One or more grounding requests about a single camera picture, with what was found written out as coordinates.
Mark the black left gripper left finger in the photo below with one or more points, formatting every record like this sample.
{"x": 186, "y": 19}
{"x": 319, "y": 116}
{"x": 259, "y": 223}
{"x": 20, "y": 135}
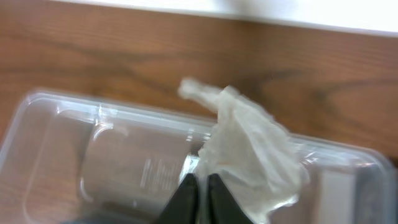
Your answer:
{"x": 183, "y": 205}

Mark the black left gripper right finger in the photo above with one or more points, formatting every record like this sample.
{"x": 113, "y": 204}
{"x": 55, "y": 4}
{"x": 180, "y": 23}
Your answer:
{"x": 222, "y": 207}

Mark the white tissue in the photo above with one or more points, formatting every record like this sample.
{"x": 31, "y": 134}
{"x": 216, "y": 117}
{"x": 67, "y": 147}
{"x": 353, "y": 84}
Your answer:
{"x": 251, "y": 152}

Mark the clear plastic waste bin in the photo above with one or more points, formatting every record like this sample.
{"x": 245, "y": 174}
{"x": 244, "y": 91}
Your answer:
{"x": 65, "y": 157}

